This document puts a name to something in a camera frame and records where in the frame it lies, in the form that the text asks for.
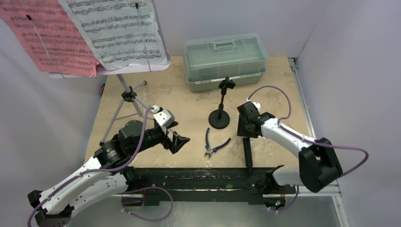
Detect clear green storage box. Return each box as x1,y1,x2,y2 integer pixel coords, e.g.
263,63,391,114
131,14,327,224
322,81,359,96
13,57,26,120
183,34,269,92

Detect black clarinet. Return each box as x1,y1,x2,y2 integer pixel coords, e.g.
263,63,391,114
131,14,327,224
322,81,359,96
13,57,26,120
243,137,253,174

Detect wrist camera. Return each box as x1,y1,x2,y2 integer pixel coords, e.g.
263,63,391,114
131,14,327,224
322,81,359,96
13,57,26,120
251,101,261,111
152,105,175,128

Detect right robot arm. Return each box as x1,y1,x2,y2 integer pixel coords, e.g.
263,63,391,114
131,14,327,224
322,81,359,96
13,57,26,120
237,101,343,192

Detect white sheet music page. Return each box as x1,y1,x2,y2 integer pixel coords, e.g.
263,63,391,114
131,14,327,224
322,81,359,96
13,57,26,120
58,0,170,72

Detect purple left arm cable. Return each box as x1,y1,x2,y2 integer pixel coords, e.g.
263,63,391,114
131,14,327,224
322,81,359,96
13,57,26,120
27,106,174,227

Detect blue handled pliers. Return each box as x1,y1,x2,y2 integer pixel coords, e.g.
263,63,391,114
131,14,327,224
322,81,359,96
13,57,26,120
204,127,232,157

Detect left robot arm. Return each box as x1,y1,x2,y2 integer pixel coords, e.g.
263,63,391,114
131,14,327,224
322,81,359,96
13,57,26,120
27,120,190,227

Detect black round disc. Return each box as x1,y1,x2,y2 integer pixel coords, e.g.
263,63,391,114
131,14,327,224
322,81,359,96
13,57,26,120
208,77,236,130

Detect pink sheet music page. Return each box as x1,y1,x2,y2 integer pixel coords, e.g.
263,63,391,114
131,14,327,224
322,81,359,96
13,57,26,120
0,0,99,77

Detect white perforated music stand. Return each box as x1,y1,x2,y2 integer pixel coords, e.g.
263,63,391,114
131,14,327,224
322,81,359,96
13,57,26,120
47,0,176,147

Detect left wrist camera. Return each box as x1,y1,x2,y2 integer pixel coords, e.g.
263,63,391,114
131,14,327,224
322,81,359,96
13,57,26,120
152,105,175,128

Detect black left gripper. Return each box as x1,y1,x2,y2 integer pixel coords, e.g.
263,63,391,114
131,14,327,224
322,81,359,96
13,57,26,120
130,121,190,155

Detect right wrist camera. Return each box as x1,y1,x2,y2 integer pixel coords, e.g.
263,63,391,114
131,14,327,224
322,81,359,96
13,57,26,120
251,101,261,111

